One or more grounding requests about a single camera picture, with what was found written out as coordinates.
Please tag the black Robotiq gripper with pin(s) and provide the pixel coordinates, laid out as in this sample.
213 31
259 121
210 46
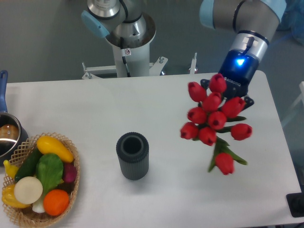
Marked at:
238 70

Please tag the red tulip bouquet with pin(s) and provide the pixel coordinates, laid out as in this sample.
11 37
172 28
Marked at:
215 114

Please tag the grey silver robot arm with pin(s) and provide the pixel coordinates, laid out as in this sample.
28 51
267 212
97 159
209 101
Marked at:
253 21

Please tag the dark grey ribbed vase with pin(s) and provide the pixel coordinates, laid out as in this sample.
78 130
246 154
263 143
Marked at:
133 154

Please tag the blue plastic bag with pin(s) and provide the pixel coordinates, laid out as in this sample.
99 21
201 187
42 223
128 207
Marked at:
293 20

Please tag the black device at table edge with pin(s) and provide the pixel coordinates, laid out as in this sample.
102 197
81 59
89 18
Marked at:
296 204

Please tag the purple red onion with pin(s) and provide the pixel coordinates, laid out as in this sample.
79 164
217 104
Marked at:
69 173

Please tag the yellow squash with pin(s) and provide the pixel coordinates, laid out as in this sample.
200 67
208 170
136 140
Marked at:
47 144

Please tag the green lettuce leaf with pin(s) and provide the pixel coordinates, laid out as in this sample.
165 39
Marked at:
49 171

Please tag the orange fruit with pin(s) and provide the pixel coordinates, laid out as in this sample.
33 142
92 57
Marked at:
56 202

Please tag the woven wicker basket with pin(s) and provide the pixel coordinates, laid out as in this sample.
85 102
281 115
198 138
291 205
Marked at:
26 218

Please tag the dark green cucumber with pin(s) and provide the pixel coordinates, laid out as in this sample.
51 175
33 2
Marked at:
28 167

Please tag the white round radish slice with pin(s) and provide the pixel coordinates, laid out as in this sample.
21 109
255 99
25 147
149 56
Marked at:
28 190

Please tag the yellow banana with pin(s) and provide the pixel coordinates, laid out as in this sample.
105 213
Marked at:
10 169

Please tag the yellow bell pepper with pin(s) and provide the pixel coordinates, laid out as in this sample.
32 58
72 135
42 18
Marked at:
8 198

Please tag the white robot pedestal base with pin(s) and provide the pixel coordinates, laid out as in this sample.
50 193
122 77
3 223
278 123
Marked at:
130 43

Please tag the blue handled saucepan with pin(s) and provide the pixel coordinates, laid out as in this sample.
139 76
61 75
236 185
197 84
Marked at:
12 134

